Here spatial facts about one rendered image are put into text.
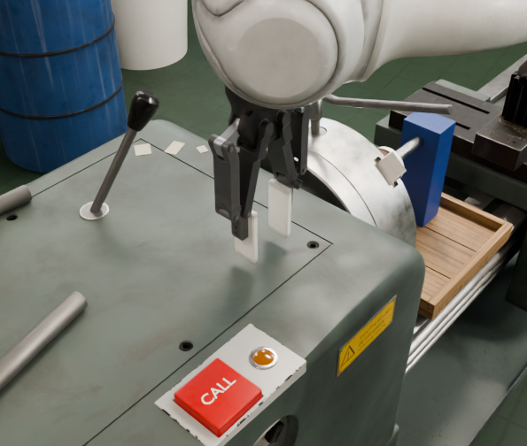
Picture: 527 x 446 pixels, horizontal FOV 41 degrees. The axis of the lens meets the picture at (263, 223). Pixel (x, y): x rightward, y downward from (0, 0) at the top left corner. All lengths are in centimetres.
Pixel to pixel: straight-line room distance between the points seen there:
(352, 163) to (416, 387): 72
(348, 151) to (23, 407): 58
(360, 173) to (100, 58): 213
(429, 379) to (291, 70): 129
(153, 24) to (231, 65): 345
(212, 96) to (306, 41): 329
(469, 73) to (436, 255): 270
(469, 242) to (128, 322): 86
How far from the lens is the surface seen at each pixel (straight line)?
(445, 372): 167
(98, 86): 307
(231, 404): 67
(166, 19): 390
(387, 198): 105
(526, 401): 239
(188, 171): 96
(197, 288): 79
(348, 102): 100
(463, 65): 413
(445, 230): 148
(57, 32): 290
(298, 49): 42
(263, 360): 71
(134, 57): 396
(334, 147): 105
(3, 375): 73
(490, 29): 53
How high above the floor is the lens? 181
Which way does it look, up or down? 40 degrees down
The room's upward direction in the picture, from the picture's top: straight up
